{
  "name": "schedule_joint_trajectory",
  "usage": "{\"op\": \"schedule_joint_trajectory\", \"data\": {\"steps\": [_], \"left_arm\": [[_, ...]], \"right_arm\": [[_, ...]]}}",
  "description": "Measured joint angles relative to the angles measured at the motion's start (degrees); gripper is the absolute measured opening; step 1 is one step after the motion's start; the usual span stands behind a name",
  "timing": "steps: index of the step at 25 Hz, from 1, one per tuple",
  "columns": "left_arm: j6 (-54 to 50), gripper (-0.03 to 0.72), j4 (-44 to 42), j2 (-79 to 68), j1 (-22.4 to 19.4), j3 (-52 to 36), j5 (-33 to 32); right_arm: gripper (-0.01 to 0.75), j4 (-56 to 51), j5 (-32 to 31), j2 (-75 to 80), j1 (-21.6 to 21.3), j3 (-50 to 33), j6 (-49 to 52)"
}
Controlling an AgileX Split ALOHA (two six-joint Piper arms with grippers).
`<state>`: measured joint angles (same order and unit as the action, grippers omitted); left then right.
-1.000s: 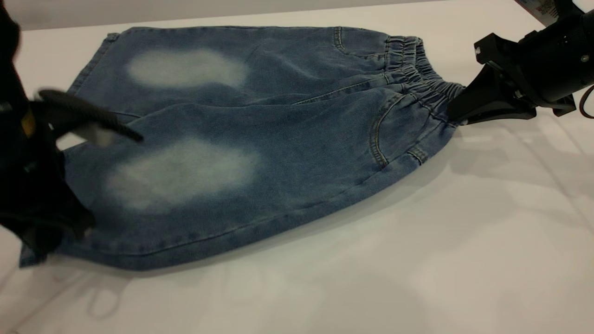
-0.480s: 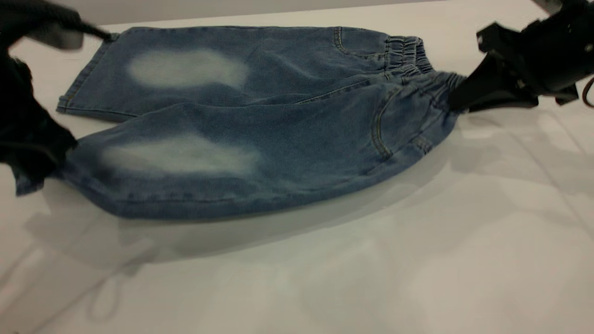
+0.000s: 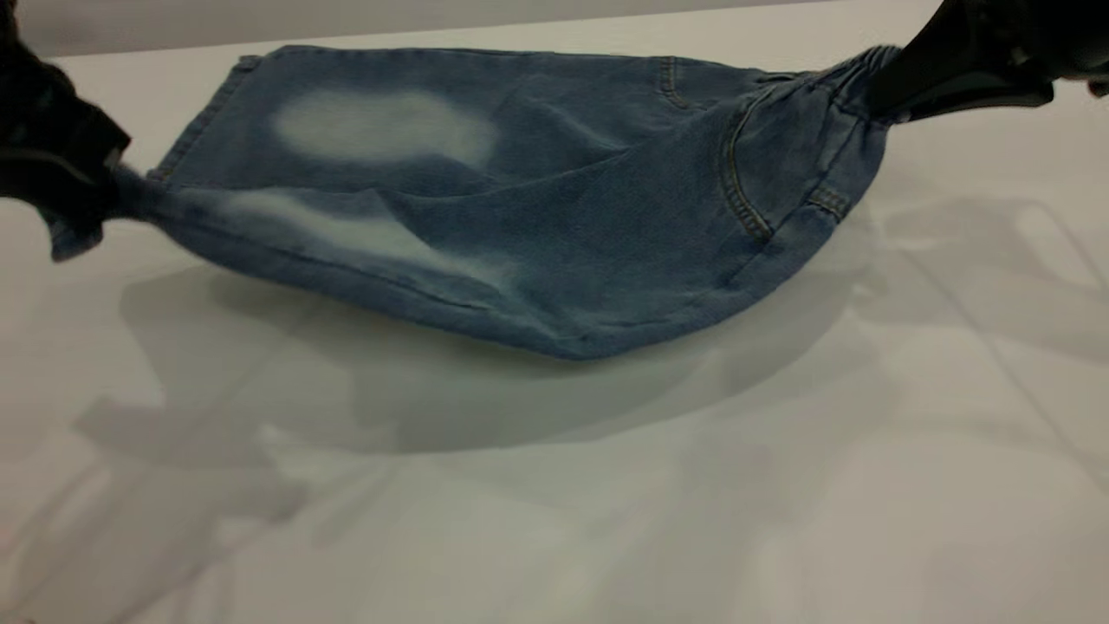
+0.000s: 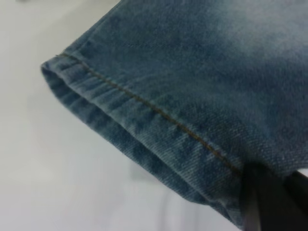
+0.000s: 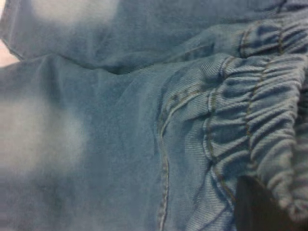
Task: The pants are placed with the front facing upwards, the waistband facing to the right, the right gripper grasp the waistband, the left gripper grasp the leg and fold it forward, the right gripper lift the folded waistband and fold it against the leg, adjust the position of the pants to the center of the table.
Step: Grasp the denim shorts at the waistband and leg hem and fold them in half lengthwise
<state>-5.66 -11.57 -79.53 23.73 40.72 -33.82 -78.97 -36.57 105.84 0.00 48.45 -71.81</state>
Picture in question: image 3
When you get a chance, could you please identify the blue denim pants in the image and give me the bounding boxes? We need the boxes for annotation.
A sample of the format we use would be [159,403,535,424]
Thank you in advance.
[50,43,906,361]

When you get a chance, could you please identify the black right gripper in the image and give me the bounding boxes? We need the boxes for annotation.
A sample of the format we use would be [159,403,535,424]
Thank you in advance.
[866,0,1109,122]

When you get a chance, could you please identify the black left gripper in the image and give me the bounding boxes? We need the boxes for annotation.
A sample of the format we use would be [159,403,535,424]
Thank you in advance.
[0,17,131,231]

